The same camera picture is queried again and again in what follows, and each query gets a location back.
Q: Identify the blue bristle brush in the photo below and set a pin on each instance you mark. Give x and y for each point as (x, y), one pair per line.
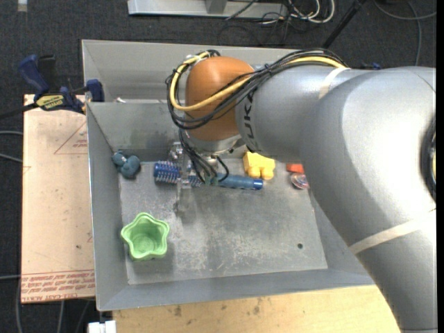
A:
(239, 181)

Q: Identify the green star-shaped cup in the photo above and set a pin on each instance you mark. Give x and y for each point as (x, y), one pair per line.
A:
(145, 238)

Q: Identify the dark blue toy animal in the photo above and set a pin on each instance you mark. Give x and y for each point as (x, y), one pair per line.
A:
(128, 166)

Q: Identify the yellow toy block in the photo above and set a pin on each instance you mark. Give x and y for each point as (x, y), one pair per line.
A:
(258, 166)

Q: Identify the orange-red small block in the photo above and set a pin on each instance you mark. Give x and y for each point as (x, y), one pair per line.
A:
(295, 168)

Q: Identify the brown cardboard board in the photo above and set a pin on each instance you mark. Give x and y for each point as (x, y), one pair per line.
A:
(55, 200)

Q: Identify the black cylinder on white bracket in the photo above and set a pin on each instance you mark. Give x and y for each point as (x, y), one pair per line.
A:
(235, 149)

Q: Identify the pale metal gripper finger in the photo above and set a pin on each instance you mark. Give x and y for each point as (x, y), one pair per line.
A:
(179, 200)
(176, 152)

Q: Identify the grey metal bin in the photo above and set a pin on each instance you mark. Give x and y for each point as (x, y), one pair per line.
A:
(243, 227)

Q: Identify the clear pink spinning top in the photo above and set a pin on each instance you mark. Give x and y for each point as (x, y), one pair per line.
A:
(300, 180)

